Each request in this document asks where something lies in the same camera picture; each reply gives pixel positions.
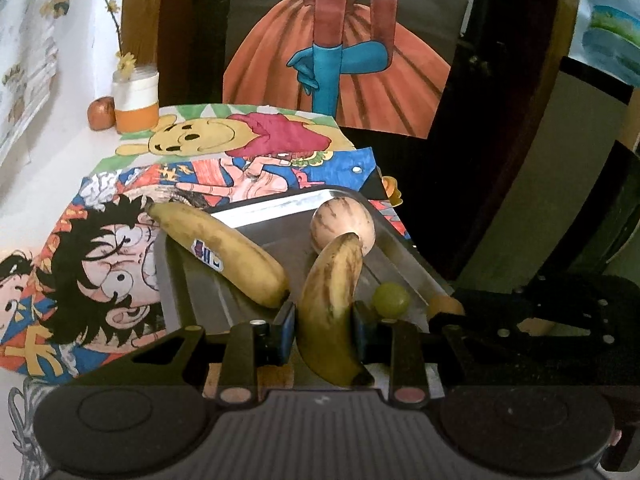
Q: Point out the light wooden post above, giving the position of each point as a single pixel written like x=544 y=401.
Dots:
x=142 y=15

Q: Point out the yellow banana with sticker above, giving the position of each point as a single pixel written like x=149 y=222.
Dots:
x=225 y=255

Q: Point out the orange-brown round fruit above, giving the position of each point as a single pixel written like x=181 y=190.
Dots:
x=101 y=114

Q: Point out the white printed blanket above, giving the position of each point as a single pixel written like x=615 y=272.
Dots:
x=25 y=60

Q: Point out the white and orange jar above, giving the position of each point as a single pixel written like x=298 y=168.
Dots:
x=135 y=105

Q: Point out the orange dress wall poster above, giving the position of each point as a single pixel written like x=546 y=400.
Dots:
x=360 y=75

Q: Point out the landscape painting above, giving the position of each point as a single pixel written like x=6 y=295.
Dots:
x=607 y=30

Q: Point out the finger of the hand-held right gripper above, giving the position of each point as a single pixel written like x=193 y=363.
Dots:
x=480 y=327
x=565 y=295

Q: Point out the green grape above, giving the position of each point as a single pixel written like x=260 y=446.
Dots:
x=391 y=300

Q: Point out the brown-spotted yellow banana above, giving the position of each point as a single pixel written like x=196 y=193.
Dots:
x=325 y=310

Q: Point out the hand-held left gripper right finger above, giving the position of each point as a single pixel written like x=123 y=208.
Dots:
x=361 y=332

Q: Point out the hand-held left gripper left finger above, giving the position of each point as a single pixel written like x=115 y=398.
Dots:
x=286 y=332

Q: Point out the colourful black-haired character drawing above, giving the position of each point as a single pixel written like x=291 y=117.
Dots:
x=90 y=260

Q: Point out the grey dragon sketch sheet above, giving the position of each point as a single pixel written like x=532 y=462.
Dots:
x=25 y=425

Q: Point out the yellow bear drawing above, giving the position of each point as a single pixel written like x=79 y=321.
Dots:
x=200 y=137

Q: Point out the yellow dried flower sprig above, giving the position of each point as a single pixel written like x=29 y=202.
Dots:
x=125 y=57

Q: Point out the metal tray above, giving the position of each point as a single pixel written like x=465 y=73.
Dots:
x=290 y=237

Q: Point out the dark wooden door frame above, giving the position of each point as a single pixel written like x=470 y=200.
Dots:
x=505 y=110

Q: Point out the small tan potato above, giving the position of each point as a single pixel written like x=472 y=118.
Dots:
x=444 y=305

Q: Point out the small striped pepino melon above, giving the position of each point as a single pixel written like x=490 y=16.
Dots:
x=340 y=220

